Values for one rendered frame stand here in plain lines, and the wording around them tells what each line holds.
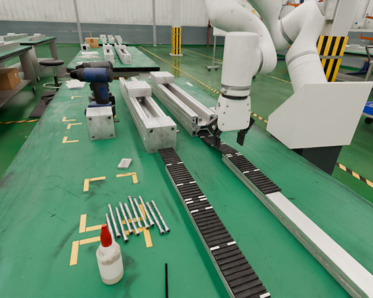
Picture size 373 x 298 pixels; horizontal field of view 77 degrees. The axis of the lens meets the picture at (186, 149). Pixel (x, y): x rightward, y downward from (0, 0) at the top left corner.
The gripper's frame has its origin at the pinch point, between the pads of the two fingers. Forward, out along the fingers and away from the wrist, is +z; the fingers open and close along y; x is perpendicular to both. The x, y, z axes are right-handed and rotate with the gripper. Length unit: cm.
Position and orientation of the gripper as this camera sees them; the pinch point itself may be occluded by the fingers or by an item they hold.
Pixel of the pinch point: (228, 142)
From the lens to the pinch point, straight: 76.6
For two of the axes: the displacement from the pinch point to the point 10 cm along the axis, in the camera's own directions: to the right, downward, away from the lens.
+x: -3.4, -4.5, 8.3
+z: -0.3, 8.9, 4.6
